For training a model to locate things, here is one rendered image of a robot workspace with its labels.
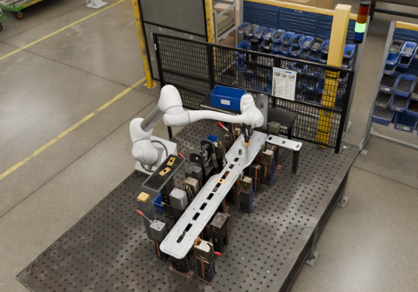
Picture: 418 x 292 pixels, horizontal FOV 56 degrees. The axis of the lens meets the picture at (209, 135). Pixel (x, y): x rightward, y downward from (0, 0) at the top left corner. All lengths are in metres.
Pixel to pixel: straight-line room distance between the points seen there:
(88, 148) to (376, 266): 3.47
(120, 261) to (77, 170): 2.08
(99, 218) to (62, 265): 0.45
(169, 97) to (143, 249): 1.13
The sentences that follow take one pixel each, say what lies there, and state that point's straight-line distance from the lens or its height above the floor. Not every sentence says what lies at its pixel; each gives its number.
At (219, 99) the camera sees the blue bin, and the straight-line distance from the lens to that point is 3.62.
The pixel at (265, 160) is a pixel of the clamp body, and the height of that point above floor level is 0.96.
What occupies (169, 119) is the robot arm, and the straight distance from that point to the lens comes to 2.84.
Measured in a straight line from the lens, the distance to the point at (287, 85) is 3.48.
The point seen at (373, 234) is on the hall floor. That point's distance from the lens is 4.10.
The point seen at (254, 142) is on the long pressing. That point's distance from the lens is 3.31.
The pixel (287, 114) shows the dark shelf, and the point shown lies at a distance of 3.58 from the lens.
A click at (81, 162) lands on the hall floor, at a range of 4.98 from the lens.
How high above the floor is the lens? 3.13
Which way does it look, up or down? 39 degrees down
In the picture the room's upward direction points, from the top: 5 degrees counter-clockwise
